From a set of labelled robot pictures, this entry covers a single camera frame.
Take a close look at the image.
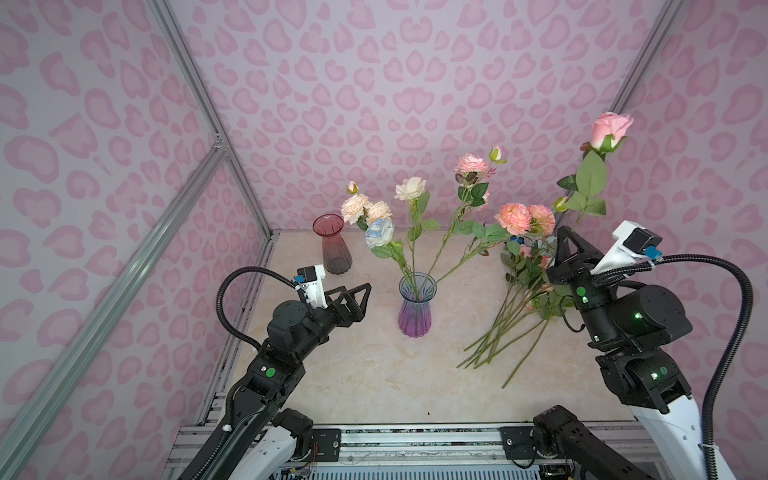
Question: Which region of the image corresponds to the pink carnation flower stem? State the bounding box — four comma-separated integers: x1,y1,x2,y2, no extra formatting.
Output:
428,145,507,283

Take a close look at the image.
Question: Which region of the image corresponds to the pile of artificial flowers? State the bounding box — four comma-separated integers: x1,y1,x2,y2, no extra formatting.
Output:
458,234,574,384

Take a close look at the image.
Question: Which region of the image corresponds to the purple blue glass vase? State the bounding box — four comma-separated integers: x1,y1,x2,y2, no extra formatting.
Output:
398,272,437,338

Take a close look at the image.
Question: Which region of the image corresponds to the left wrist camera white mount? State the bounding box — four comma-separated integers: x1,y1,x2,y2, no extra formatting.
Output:
294,264,327,308

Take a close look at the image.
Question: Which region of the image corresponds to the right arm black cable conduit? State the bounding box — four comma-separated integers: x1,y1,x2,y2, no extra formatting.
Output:
590,253,754,480

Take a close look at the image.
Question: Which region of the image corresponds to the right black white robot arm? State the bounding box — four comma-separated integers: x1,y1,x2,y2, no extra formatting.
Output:
546,221,754,479

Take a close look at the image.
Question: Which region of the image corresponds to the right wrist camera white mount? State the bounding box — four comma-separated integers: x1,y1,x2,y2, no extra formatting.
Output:
590,220,662,275

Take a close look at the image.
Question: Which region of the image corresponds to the pink rose flower stem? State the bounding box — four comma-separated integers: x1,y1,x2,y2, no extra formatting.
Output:
554,112,634,230

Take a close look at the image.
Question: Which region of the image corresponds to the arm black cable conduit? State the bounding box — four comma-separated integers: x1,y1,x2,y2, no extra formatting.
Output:
590,253,754,480
215,266,298,352

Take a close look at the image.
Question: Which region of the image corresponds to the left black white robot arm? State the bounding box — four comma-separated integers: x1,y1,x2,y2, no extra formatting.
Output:
180,283,372,479

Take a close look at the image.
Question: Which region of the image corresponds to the left aluminium frame profile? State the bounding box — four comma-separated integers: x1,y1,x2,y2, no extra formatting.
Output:
1,1,270,478

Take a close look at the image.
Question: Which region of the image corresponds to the white blue rose stem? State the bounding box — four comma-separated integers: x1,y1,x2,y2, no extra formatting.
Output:
364,218,413,283

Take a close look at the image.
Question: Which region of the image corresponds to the peach carnation flower stem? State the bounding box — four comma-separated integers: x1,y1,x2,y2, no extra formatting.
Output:
340,181,393,235

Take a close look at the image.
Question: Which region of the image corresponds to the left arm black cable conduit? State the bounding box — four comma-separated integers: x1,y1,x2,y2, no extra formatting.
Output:
215,266,298,352

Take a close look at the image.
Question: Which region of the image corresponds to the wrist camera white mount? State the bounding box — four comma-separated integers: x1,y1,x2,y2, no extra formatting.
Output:
294,264,327,308
590,220,662,275

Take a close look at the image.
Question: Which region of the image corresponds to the coral pink rose stem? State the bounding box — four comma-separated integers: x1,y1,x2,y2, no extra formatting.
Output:
434,203,556,283

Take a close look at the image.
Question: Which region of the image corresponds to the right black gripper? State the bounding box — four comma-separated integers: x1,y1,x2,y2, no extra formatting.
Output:
548,224,623,346

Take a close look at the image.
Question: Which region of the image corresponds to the red glass vase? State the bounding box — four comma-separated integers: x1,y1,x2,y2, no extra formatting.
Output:
312,214,352,275

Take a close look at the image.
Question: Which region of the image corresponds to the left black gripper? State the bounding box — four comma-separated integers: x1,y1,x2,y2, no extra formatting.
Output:
294,282,369,366

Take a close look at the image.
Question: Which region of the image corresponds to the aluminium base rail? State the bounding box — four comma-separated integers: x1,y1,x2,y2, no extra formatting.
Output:
162,411,698,479

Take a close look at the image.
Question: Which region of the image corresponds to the cream rose flower stem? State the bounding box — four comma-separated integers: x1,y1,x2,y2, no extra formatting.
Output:
392,176,430,293

